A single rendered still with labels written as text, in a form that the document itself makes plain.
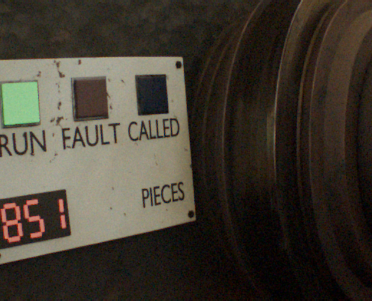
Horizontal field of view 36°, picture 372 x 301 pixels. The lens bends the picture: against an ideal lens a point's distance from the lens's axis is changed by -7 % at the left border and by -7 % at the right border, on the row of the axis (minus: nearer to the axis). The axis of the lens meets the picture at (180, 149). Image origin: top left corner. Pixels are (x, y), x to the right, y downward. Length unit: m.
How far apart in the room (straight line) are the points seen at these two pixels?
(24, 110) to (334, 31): 0.33
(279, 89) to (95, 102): 0.17
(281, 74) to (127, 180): 0.18
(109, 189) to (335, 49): 0.28
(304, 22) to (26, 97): 0.29
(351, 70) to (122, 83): 0.23
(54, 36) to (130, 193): 0.18
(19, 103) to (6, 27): 0.08
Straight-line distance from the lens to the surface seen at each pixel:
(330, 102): 0.61
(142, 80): 0.62
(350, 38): 0.66
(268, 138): 0.57
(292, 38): 0.60
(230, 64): 0.62
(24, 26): 0.58
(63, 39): 0.60
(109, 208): 0.59
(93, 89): 0.58
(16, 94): 0.53
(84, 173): 0.58
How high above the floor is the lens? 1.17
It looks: 3 degrees down
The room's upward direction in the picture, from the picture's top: 5 degrees counter-clockwise
